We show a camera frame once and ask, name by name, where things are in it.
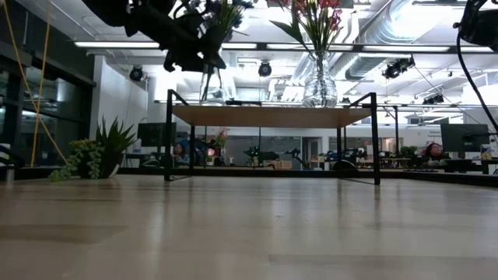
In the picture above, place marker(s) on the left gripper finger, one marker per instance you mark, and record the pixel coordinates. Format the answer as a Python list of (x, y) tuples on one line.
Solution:
[(173, 62), (214, 50)]

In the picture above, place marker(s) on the blue artificial flower bunch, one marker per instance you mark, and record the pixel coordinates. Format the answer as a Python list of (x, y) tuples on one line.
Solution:
[(229, 15)]

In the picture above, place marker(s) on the smooth clear glass vase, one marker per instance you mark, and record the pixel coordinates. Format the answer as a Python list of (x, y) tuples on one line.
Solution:
[(212, 91)]

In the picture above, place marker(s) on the textured clear glass vase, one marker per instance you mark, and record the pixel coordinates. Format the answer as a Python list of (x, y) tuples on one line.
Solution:
[(320, 85)]

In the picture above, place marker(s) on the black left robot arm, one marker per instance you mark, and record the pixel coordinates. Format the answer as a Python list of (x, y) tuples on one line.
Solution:
[(113, 11)]

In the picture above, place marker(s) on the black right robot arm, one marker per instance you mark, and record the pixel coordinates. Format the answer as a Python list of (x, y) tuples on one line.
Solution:
[(480, 23)]

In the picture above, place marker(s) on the black ceiling spotlight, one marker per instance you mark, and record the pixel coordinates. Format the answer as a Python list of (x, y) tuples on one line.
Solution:
[(397, 69), (136, 74), (433, 99), (265, 70)]

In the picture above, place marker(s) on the ceiling light strip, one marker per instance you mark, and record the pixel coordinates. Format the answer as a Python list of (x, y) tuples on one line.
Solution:
[(482, 50), (116, 44), (284, 46), (404, 49)]

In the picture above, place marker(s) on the black computer monitor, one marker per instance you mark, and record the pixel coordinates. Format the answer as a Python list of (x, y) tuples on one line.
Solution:
[(155, 134), (465, 138)]

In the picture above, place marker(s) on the background pink flower plant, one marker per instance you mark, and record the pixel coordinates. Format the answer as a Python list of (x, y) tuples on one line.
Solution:
[(221, 138)]

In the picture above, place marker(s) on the person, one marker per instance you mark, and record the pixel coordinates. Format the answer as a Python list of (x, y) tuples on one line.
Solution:
[(181, 152), (433, 151)]

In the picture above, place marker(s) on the green succulent plant in pot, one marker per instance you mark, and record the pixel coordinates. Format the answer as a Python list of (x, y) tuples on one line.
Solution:
[(113, 148)]

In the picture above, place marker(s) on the wooden shelf with black frame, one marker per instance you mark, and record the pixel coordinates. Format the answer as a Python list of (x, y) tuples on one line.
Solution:
[(272, 116)]

